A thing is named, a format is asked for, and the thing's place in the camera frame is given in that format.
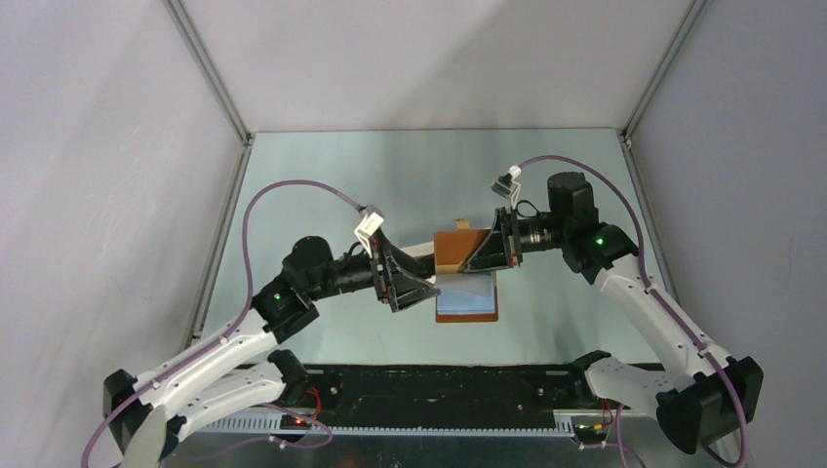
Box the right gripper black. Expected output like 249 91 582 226
463 207 569 273

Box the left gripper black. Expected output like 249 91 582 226
306 226 439 310

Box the brown leather card holder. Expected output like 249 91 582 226
433 218 499 324

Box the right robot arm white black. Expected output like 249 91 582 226
462 167 765 454

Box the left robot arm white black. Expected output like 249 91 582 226
103 232 438 459

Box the white plastic tray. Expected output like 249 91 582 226
399 241 435 258

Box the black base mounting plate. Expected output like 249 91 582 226
275 365 616 431

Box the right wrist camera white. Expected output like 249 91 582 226
491 165 522 209

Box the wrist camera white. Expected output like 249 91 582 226
354 205 385 254
491 165 522 209

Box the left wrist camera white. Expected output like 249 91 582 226
354 205 385 254

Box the right aluminium frame post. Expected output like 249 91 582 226
617 0 712 297

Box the aluminium frame post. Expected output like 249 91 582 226
617 0 712 297
164 1 251 338

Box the white slotted cable duct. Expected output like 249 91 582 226
174 412 576 437

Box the left aluminium frame post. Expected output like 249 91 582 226
164 1 251 338

